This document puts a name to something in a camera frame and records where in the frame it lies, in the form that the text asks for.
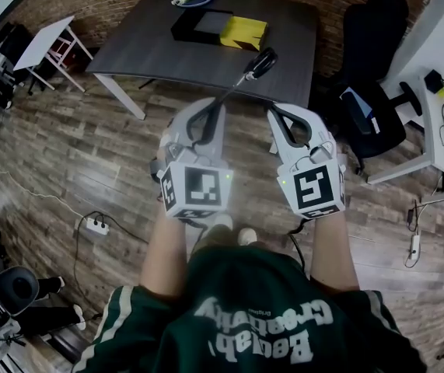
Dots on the black round headed machine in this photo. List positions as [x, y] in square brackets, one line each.
[5, 297]

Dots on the white desk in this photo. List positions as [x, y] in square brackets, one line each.
[431, 45]

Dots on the yellow container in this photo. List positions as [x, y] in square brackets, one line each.
[245, 29]

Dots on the person's left forearm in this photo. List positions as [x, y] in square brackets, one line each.
[165, 255]

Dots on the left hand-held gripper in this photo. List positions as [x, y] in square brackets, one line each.
[202, 187]

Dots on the person's right shoe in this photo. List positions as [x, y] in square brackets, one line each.
[247, 236]

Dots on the person's right forearm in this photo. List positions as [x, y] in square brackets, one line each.
[332, 251]

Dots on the dark grey table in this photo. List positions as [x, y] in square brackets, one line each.
[159, 53]

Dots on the black plant pot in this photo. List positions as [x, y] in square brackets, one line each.
[434, 81]

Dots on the papers on chair seat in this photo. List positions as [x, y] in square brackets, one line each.
[359, 105]

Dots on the black office chair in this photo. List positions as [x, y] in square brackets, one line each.
[377, 37]

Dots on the person's green shirt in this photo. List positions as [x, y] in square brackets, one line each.
[245, 317]

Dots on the black box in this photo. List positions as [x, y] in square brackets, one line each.
[200, 25]

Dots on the small white folding table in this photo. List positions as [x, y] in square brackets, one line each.
[43, 41]

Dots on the person's shoe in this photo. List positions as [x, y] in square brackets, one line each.
[223, 224]
[247, 236]

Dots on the slim white power strip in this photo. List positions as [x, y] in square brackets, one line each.
[414, 247]

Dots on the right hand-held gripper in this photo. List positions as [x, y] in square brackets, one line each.
[315, 187]

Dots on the person's left shoe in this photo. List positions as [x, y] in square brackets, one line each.
[223, 224]

